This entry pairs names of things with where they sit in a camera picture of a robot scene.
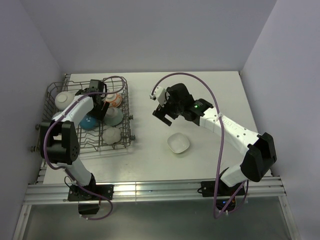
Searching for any pale teal bowl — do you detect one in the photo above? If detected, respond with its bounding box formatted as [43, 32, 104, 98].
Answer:
[103, 107, 124, 126]

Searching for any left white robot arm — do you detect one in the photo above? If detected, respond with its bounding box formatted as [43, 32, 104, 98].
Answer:
[40, 79, 109, 200]

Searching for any grey wire dish rack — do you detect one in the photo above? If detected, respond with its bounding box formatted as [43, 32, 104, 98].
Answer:
[41, 76, 136, 154]

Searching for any aluminium mounting rail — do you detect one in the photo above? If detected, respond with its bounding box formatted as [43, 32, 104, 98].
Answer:
[22, 177, 287, 205]

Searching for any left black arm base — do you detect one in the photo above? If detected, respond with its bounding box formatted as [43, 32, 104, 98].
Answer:
[64, 175, 114, 221]

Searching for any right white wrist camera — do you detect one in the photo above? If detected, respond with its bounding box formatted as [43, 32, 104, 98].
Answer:
[149, 86, 167, 107]

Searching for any blue glazed bowl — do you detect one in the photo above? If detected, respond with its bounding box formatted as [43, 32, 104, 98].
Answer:
[79, 114, 99, 131]

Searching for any small flower shaped dish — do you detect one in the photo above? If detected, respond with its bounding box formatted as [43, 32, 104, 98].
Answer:
[102, 126, 122, 145]

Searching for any orange floral pattern bowl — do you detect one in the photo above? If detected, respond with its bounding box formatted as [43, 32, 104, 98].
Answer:
[104, 93, 122, 108]

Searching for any white square bowl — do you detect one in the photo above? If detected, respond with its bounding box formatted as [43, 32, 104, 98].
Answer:
[167, 132, 190, 154]

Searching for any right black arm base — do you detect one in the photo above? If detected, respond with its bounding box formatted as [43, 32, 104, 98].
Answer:
[197, 180, 241, 197]

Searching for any plain white round bowl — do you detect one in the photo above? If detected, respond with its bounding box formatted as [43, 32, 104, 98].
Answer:
[54, 91, 75, 111]

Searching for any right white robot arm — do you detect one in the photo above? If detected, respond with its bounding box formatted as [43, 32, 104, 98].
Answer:
[150, 83, 277, 195]

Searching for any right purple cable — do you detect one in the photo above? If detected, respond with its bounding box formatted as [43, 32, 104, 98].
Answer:
[149, 72, 250, 220]

